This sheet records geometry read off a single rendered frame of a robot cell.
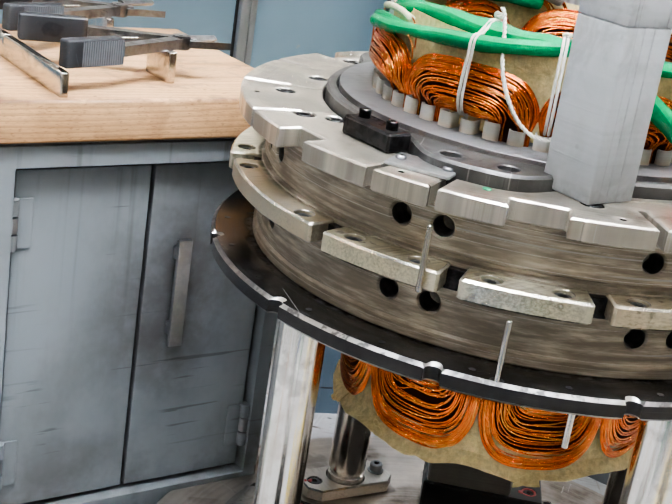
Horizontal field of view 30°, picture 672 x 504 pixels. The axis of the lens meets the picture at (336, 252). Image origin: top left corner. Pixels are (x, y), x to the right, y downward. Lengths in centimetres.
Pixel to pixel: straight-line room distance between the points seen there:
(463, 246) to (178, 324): 28
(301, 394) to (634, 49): 24
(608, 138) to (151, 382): 38
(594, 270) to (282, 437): 19
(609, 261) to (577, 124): 6
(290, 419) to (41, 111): 21
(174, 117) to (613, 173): 28
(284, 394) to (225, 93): 21
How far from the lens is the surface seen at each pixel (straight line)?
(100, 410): 79
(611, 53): 52
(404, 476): 90
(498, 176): 53
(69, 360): 77
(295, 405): 63
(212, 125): 74
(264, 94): 63
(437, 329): 55
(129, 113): 71
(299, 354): 62
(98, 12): 83
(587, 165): 53
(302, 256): 59
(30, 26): 76
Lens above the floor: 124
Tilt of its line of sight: 20 degrees down
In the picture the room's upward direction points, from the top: 9 degrees clockwise
